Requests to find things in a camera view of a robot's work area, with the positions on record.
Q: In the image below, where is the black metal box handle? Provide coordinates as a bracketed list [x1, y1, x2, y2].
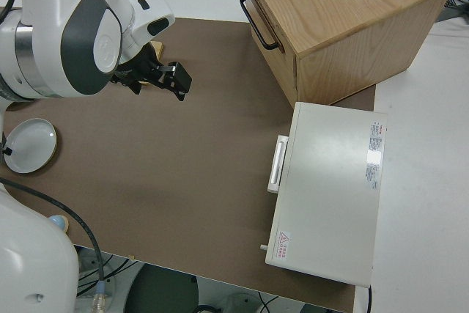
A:
[239, 0, 281, 51]

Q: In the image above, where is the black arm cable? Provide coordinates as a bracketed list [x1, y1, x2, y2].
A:
[0, 177, 111, 309]

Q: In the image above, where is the dark round robot pedestal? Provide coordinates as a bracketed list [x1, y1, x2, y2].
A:
[125, 264, 200, 313]

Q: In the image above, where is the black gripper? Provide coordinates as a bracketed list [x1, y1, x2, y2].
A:
[112, 45, 193, 103]

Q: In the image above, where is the wooden mug tree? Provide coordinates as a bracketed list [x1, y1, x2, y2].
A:
[141, 40, 165, 89]

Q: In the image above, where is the small blue round knob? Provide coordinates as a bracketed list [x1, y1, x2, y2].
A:
[47, 214, 72, 235]

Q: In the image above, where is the gray plate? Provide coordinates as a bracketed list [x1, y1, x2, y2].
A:
[2, 117, 62, 175]

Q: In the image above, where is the white toaster oven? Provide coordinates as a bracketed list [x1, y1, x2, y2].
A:
[259, 101, 390, 289]

